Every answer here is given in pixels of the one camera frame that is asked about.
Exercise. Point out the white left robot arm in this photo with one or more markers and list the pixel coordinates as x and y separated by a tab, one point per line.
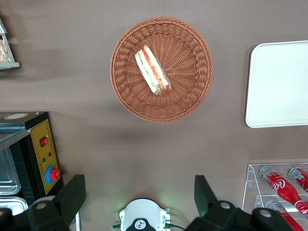
142	214

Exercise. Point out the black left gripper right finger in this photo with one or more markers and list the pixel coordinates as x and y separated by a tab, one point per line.
207	199

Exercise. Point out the triangle sandwich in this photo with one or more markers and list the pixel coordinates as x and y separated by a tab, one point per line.
151	69

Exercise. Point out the clear acrylic bottle rack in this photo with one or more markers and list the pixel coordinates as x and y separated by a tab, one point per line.
251	178

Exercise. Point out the red cola bottle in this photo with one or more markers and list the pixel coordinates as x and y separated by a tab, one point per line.
286	216
300	176
281	186

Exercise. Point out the black food warmer machine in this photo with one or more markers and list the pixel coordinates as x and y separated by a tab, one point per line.
41	149

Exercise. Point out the beige plastic tray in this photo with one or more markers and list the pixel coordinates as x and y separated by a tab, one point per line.
279	84

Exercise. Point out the round brown wicker basket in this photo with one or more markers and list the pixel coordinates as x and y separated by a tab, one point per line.
187	60

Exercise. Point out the grey bread display shelf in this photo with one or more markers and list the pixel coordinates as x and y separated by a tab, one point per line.
12	65

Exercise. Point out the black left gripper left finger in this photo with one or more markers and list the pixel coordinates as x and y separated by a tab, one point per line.
69	197

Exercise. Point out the bagged bread packet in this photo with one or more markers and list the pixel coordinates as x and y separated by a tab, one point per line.
3	51

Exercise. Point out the steel warmer pan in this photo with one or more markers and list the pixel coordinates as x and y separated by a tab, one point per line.
7	173
12	207

